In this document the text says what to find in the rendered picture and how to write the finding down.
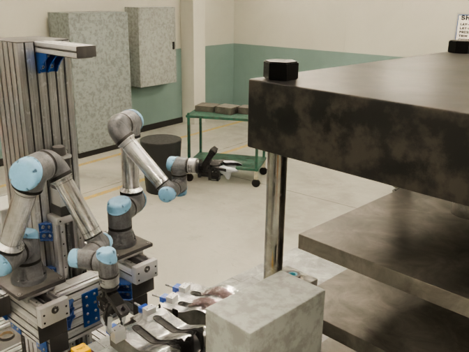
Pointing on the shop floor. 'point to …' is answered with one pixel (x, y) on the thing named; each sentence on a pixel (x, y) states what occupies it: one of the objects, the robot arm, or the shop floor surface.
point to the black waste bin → (160, 154)
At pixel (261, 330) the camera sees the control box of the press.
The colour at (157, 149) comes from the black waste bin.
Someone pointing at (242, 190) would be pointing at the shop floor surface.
